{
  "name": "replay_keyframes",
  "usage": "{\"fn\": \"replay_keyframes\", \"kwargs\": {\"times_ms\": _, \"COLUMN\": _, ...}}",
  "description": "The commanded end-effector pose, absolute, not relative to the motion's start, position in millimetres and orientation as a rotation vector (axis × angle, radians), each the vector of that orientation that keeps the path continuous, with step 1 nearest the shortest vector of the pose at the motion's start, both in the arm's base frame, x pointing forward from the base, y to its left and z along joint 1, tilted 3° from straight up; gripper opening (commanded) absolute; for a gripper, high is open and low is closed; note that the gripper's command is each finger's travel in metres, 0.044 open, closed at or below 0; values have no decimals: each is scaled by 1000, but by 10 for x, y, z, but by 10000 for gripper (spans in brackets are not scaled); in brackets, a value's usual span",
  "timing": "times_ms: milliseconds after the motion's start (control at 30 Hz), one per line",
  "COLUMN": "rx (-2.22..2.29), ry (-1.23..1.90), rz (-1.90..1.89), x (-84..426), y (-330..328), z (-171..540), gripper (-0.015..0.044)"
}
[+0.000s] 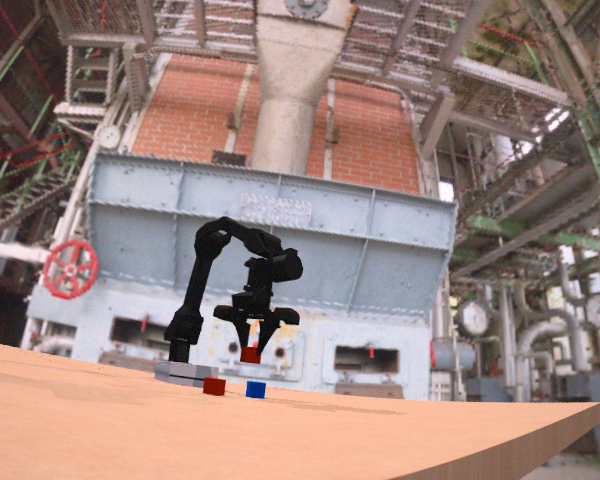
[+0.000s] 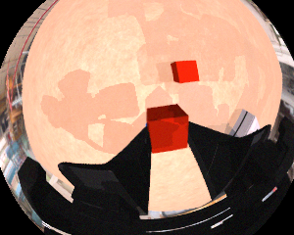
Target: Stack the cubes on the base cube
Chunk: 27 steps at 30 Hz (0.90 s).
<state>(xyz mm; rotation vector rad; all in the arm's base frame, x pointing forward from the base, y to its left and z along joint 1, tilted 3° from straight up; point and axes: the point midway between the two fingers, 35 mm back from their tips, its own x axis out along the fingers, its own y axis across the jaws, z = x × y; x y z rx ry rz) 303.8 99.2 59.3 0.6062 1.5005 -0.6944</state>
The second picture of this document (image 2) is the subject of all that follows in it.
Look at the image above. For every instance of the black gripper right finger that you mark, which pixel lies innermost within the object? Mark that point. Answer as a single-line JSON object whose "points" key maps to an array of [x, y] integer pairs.
{"points": [[220, 156]]}

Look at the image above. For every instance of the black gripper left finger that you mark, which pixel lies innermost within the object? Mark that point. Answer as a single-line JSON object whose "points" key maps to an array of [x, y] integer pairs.
{"points": [[128, 174]]}

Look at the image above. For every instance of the red cube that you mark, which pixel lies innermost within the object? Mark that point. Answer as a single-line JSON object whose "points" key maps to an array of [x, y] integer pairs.
{"points": [[168, 127], [185, 71]]}

